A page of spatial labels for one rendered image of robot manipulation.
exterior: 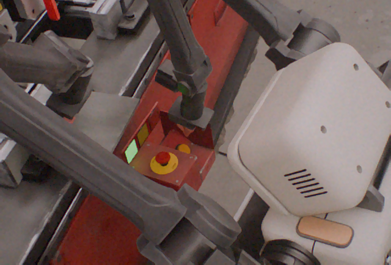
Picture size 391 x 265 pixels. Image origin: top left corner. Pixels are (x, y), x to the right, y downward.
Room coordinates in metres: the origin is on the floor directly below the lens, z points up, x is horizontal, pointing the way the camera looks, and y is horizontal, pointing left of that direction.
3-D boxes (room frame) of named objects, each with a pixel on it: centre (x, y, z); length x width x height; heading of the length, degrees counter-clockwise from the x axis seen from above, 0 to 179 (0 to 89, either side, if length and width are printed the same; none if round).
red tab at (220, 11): (1.88, -0.18, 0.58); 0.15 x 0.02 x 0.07; 154
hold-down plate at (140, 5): (1.55, 0.09, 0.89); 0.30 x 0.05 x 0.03; 154
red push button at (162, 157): (0.97, 0.10, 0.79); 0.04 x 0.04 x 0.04
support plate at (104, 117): (0.96, 0.28, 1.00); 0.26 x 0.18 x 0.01; 64
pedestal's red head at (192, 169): (1.01, 0.08, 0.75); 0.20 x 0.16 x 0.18; 147
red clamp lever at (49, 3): (1.14, 0.28, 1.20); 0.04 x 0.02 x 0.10; 64
